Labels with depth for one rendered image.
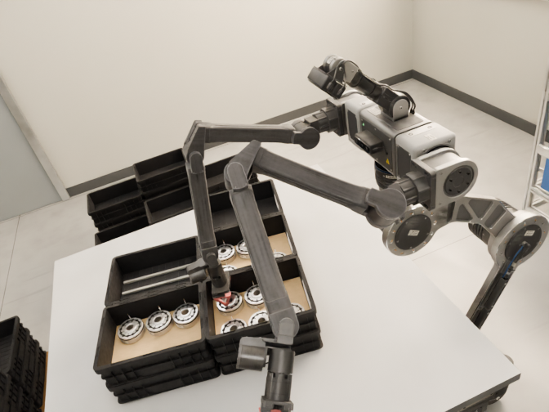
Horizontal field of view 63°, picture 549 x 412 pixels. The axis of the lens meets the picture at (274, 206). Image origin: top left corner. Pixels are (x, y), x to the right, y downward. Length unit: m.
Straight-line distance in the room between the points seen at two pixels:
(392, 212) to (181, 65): 3.56
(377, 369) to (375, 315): 0.24
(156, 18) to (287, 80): 1.42
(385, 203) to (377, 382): 0.78
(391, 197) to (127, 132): 3.72
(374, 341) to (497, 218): 0.63
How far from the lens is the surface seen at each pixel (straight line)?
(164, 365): 1.73
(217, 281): 1.70
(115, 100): 4.48
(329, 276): 2.02
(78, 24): 4.32
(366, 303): 1.91
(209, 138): 1.43
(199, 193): 1.50
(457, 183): 1.23
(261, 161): 1.12
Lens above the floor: 2.16
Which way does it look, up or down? 36 degrees down
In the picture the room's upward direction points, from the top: 13 degrees counter-clockwise
